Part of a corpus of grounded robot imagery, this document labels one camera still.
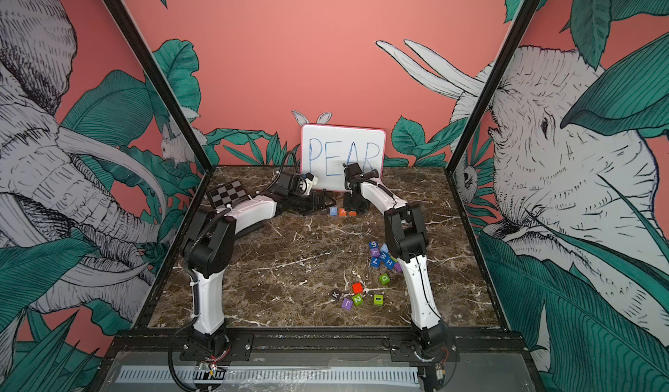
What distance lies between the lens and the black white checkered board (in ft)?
3.48

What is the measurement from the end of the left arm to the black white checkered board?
1.11ft

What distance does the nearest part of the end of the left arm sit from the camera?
2.67 ft

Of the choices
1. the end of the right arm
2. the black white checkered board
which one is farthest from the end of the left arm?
the black white checkered board
